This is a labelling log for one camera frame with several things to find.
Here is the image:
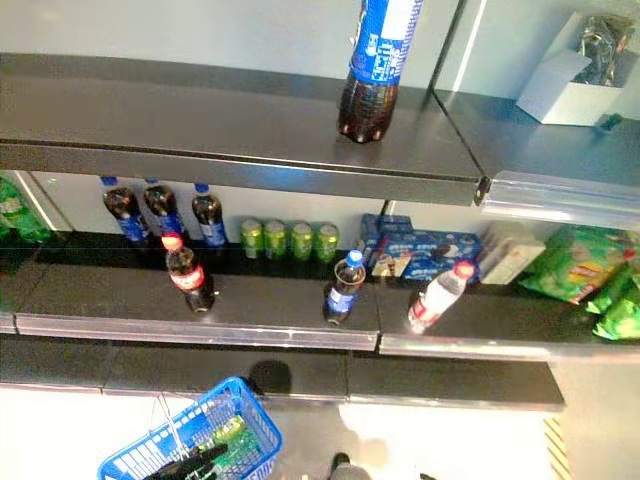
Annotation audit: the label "clear base shelf rail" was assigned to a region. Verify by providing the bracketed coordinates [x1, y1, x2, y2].
[102, 387, 351, 405]
[0, 381, 107, 395]
[348, 393, 565, 413]

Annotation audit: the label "black shelf upright strip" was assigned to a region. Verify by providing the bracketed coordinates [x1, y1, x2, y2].
[428, 0, 489, 95]

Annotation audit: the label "green chips bag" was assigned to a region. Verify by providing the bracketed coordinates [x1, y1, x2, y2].
[585, 264, 636, 316]
[518, 224, 640, 306]

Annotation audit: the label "water bottle red label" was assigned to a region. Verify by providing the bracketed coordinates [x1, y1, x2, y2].
[407, 259, 477, 335]

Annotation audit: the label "silver foil snack packets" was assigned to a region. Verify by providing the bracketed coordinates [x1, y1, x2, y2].
[574, 13, 637, 89]

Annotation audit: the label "white carton box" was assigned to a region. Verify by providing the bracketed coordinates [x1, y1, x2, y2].
[487, 234, 548, 286]
[478, 222, 522, 281]

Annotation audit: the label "large cola bottle blue label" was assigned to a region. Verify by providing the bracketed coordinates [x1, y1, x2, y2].
[337, 0, 426, 145]

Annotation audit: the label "white cardboard box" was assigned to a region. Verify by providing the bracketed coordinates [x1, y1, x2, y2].
[515, 10, 640, 127]

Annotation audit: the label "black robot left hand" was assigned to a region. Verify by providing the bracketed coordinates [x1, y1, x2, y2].
[142, 442, 230, 480]

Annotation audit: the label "orange striped floor tape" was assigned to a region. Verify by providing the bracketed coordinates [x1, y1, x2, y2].
[543, 417, 574, 480]

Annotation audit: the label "blue plastic shopping basket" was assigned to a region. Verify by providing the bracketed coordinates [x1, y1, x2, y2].
[97, 375, 284, 480]

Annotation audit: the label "cola bottle red label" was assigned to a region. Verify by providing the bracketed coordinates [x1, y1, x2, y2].
[160, 231, 217, 315]

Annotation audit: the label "green soda bottle yellow cap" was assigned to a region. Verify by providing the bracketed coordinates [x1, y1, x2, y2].
[192, 414, 266, 480]
[0, 172, 54, 245]

